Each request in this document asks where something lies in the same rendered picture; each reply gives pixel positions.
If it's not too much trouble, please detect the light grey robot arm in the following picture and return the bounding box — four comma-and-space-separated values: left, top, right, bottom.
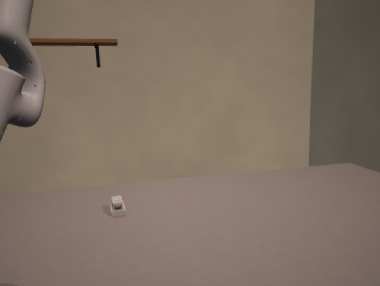
0, 0, 45, 142

